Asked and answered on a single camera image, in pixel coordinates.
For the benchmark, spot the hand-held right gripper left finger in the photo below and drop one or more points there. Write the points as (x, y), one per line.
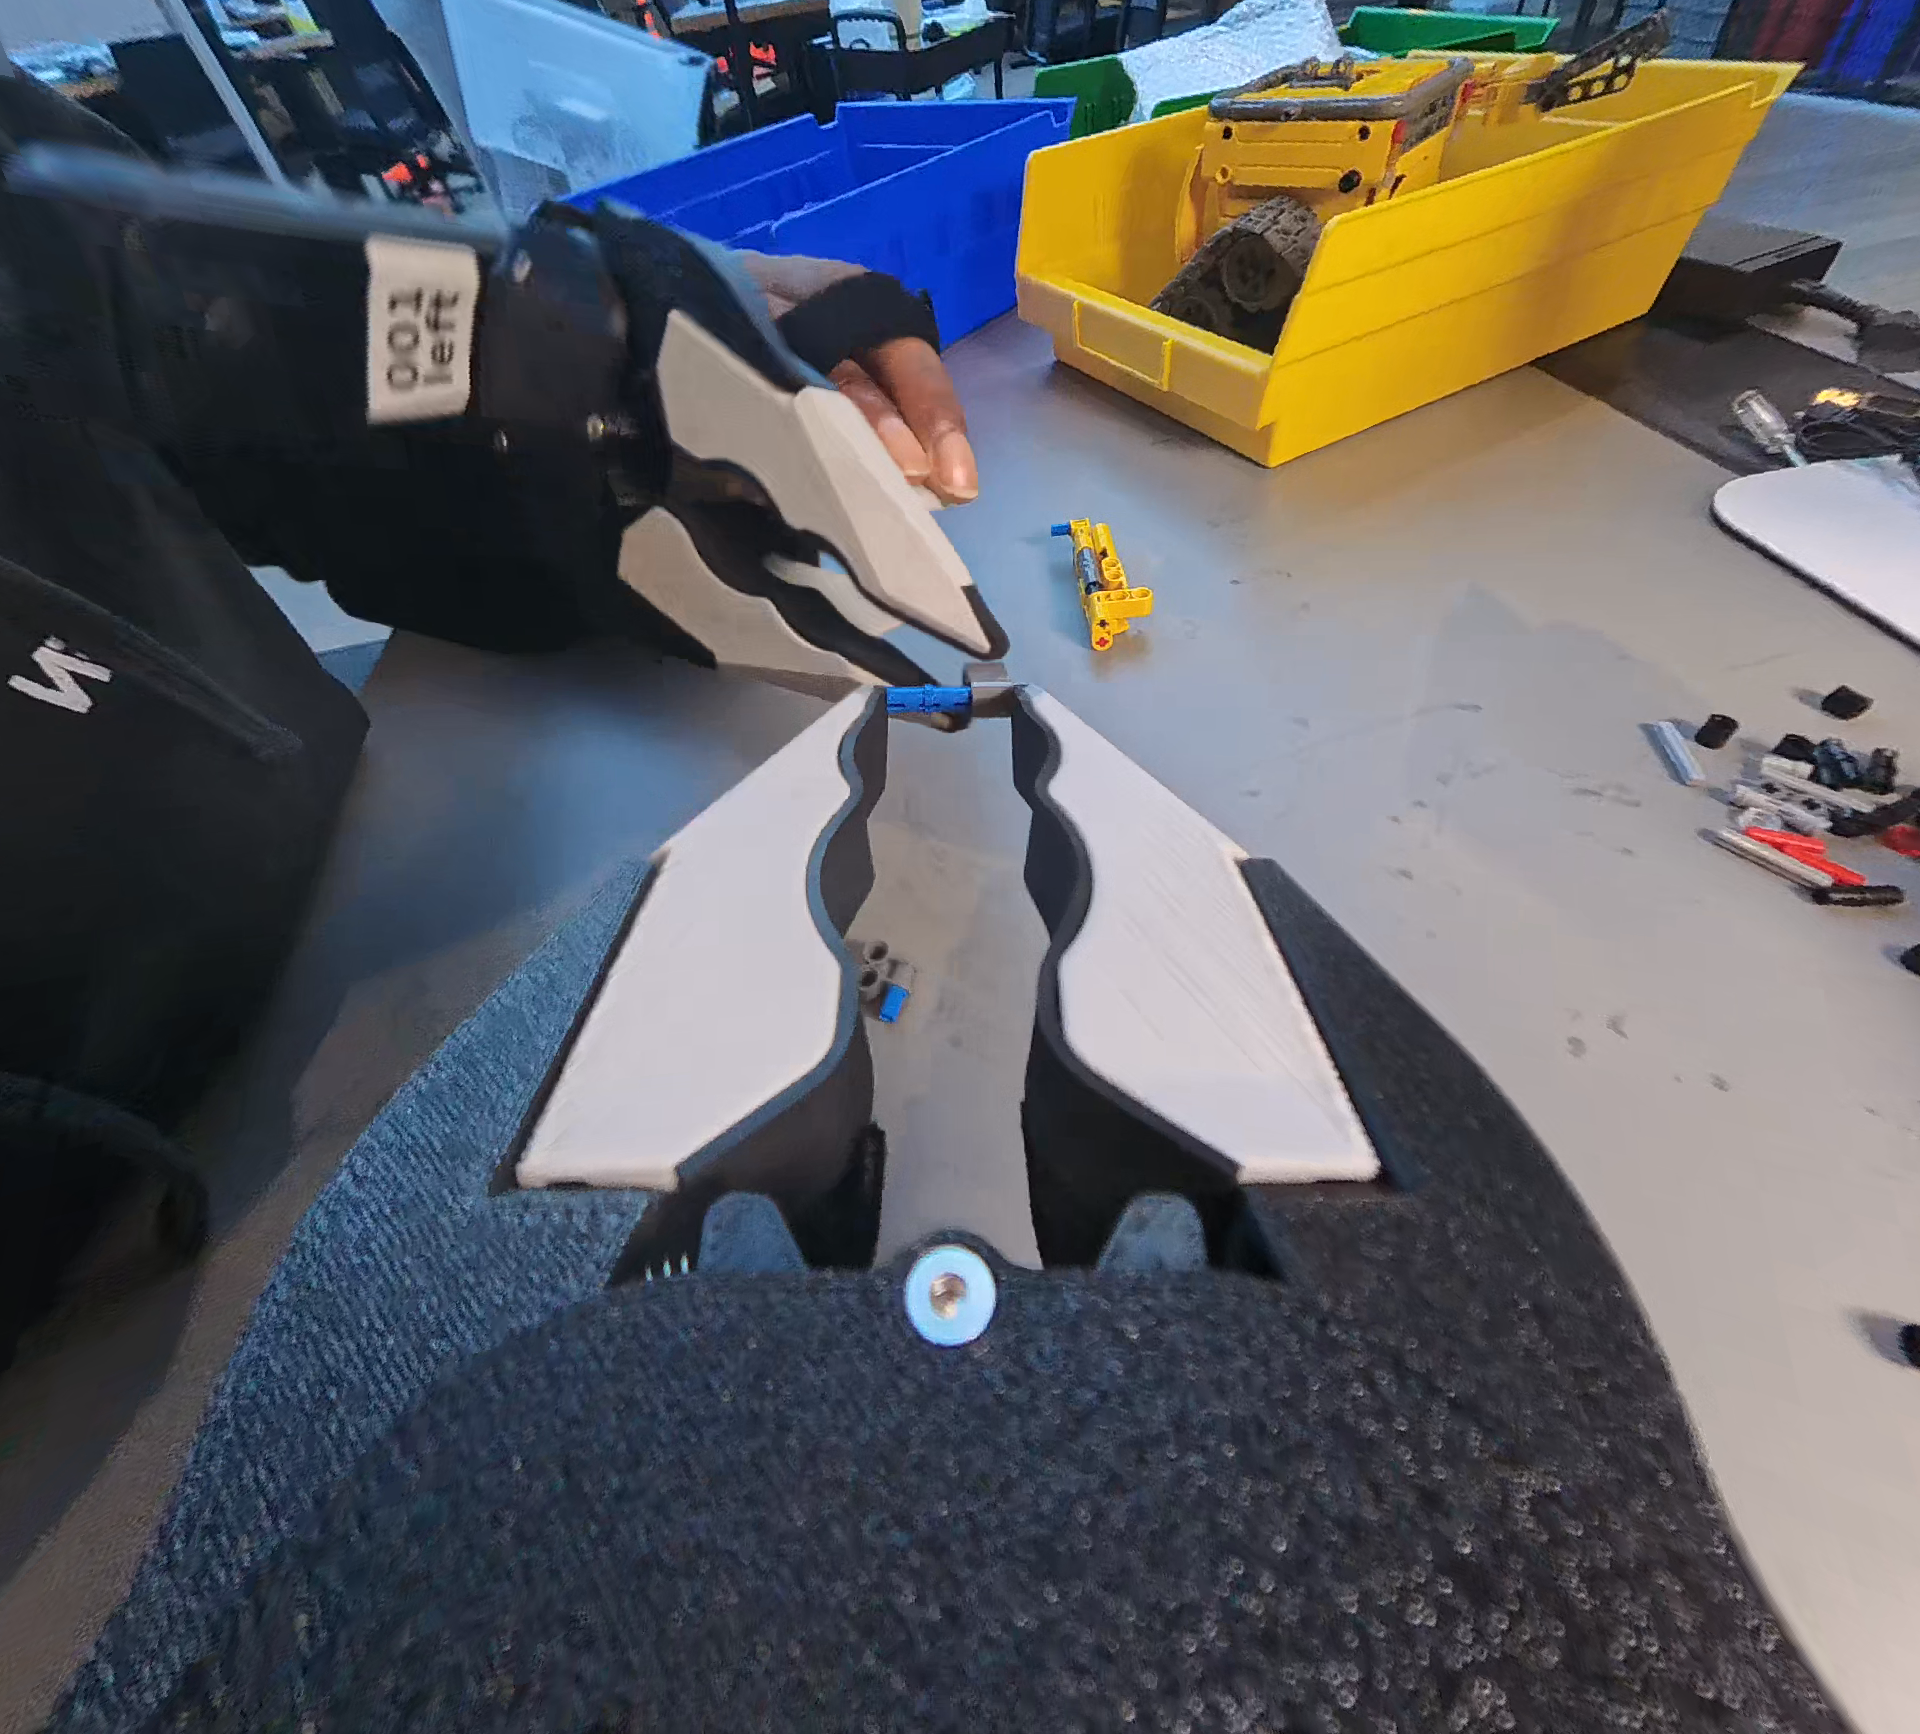
(691, 1014)

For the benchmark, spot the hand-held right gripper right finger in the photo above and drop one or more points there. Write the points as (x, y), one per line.
(1200, 1014)

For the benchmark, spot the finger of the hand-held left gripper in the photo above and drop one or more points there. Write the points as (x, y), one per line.
(705, 595)
(810, 475)

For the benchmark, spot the dark grey pin connector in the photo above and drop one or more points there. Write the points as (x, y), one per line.
(882, 963)

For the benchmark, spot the long blue pin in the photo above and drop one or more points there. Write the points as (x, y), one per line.
(915, 699)

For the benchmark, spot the grey cross-hole connector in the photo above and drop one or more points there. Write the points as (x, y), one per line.
(990, 676)

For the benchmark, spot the person's left forearm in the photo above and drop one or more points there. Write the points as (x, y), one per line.
(481, 564)

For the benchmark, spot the grey desk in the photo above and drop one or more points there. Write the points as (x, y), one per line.
(1424, 714)

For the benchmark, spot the black desk mat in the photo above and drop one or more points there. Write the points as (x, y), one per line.
(1634, 393)

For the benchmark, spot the person's left hand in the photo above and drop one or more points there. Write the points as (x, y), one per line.
(922, 429)

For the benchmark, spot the translucent white box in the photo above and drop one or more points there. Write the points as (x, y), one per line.
(554, 98)

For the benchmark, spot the blue storage bin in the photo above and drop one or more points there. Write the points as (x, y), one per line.
(900, 204)

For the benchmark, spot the yellow toy piston assembly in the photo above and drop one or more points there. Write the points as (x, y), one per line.
(1106, 587)

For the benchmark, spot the black utility cart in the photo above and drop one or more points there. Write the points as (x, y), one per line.
(915, 55)

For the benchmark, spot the person's black printed hoodie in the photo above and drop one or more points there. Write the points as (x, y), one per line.
(135, 865)

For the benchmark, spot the yellow tracked toy vehicle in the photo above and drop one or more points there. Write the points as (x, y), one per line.
(1320, 158)

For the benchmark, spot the silver bubble wrap bundle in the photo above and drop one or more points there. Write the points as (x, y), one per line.
(1231, 39)

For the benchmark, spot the yellow storage bin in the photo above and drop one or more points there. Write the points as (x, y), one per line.
(1424, 339)

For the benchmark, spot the pile of small toy pieces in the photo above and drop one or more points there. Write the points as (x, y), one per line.
(1815, 804)

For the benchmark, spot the black pin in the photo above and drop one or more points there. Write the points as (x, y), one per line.
(1892, 1344)

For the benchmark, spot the white rounded board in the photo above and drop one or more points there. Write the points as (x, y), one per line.
(1822, 548)

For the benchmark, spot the green storage bin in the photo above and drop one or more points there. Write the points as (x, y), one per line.
(1449, 29)

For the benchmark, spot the black power adapter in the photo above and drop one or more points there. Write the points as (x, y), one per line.
(1749, 265)

